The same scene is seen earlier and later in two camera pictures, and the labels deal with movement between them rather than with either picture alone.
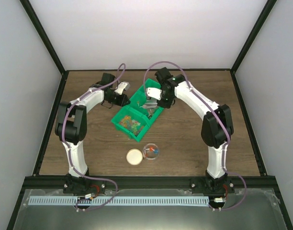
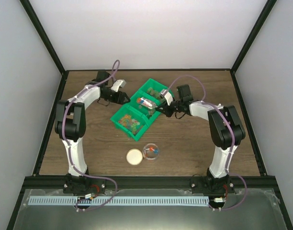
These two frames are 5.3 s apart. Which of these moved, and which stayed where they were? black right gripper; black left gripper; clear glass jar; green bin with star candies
Moved: black right gripper
Stayed: green bin with star candies; clear glass jar; black left gripper
